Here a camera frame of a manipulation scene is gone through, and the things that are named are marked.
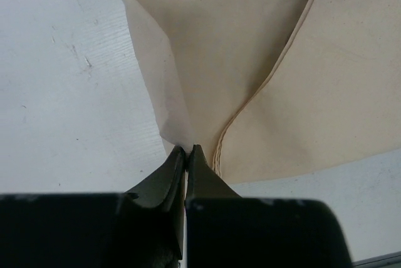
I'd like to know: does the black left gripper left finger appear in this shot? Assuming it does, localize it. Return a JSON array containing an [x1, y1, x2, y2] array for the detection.
[[126, 146, 185, 210]]

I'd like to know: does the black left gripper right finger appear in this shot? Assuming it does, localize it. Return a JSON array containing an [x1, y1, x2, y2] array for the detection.
[[186, 145, 241, 199]]

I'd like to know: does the beige cloth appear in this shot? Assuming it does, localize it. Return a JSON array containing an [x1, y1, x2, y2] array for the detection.
[[122, 0, 400, 183]]

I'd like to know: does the aluminium rail frame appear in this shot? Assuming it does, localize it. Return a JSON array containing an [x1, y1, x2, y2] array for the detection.
[[353, 251, 401, 268]]

